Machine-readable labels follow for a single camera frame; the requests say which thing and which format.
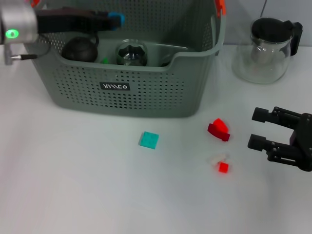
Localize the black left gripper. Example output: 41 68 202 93
35 6 121 34

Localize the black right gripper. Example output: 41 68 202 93
247 106 312 173

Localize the blue square toy brick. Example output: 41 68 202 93
108 12 126 28

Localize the bright red toy brick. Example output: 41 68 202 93
212 118 231 134

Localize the dark red toy brick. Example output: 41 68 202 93
207 123 231 142

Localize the white toy brick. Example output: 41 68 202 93
207 153 230 167

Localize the teal square toy brick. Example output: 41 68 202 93
138 131 159 150

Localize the grey perforated plastic storage bin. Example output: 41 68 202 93
13 0 227 118

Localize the black ceramic teapot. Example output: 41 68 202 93
61 36 100 63

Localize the glass teapot with black lid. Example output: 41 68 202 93
231 17 304 85

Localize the thin grey wall cable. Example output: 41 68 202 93
258 0 268 18

